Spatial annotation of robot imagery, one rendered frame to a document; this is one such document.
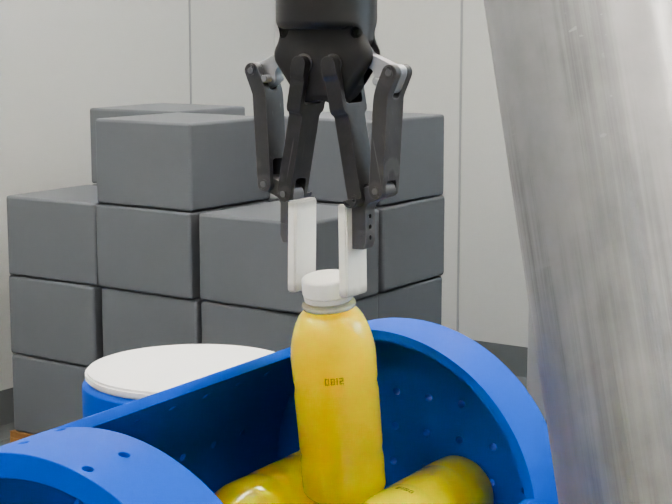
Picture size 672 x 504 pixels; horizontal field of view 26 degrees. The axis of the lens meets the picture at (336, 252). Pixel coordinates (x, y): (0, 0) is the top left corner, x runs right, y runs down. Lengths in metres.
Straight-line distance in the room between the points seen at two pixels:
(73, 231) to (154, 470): 3.77
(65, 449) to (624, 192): 0.54
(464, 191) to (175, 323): 2.05
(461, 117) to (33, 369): 2.21
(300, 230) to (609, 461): 0.72
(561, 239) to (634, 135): 0.04
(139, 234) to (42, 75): 1.23
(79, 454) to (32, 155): 4.62
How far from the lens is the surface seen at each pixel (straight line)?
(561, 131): 0.41
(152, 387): 1.82
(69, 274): 4.66
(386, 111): 1.05
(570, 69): 0.41
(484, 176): 6.06
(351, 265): 1.08
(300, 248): 1.11
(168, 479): 0.87
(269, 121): 1.11
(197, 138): 4.29
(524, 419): 1.17
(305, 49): 1.09
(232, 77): 6.35
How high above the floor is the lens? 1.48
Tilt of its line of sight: 9 degrees down
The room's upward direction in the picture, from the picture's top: straight up
